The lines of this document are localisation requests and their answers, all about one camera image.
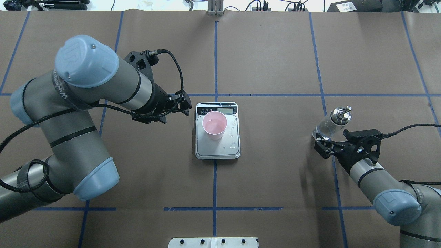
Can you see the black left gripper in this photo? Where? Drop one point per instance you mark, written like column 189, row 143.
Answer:
column 158, row 100

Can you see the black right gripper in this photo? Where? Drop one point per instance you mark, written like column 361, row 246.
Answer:
column 345, row 157

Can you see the pink plastic cup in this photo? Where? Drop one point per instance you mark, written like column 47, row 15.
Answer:
column 214, row 124

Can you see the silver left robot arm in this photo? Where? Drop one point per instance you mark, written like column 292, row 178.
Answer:
column 87, row 74

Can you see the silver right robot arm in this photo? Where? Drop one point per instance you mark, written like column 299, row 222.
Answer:
column 414, row 208

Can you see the silver digital kitchen scale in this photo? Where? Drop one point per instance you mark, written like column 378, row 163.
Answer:
column 223, row 144

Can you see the black box with label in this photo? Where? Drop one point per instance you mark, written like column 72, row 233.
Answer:
column 356, row 6

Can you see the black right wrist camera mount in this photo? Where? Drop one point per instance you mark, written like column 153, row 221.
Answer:
column 365, row 144

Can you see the aluminium frame post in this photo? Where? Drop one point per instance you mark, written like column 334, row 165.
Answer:
column 215, row 7

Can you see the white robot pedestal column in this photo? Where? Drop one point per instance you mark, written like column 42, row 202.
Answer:
column 214, row 242

